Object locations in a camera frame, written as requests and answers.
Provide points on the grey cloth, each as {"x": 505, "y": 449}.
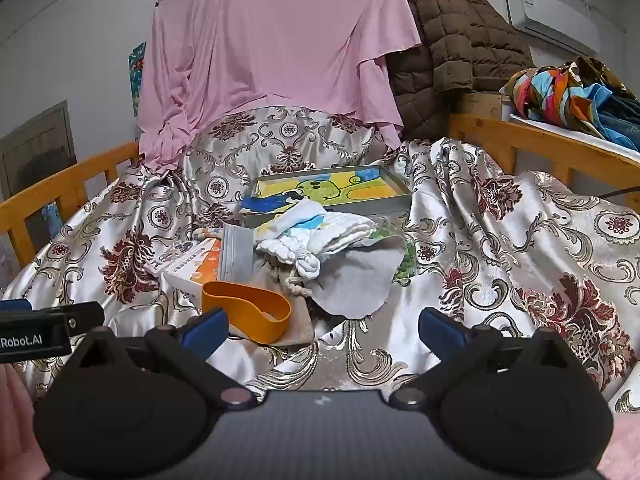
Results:
{"x": 350, "y": 280}

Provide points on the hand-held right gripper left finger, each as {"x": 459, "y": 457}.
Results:
{"x": 205, "y": 332}

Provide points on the white waffle towel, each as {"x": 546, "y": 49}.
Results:
{"x": 330, "y": 237}

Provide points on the floral satin bedspread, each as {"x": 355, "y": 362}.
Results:
{"x": 500, "y": 270}

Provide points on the orange elastic band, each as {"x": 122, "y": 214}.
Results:
{"x": 215, "y": 297}

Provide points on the metal tray with cartoon print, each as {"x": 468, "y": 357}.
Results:
{"x": 325, "y": 190}

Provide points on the pink fuzzy clothing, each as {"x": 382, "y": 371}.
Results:
{"x": 627, "y": 450}

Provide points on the orange and white box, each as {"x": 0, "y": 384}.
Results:
{"x": 192, "y": 270}

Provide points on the brown quilted jacket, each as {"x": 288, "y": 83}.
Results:
{"x": 450, "y": 35}

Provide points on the teal patterned wall poster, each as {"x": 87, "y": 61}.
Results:
{"x": 136, "y": 80}

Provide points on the blue denim clothes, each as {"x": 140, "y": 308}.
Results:
{"x": 622, "y": 120}

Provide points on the white cloth with blue print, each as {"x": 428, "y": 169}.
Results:
{"x": 300, "y": 215}

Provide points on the pink sheet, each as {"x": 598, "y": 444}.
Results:
{"x": 275, "y": 35}

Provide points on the grey face mask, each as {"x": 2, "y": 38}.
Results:
{"x": 237, "y": 255}

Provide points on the bag of green candy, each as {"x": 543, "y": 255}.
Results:
{"x": 407, "y": 260}

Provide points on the colourful patterned cloth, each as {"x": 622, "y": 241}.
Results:
{"x": 550, "y": 90}

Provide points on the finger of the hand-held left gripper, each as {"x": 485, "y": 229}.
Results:
{"x": 75, "y": 316}

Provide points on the long wooden bed rail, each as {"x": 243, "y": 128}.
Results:
{"x": 500, "y": 132}

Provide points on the white air conditioner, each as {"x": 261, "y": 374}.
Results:
{"x": 550, "y": 15}

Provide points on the slatted wooden bed rail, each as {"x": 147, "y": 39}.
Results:
{"x": 75, "y": 170}

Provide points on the grey wall panel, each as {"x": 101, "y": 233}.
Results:
{"x": 35, "y": 150}

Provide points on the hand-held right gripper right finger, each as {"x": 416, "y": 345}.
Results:
{"x": 440, "y": 332}

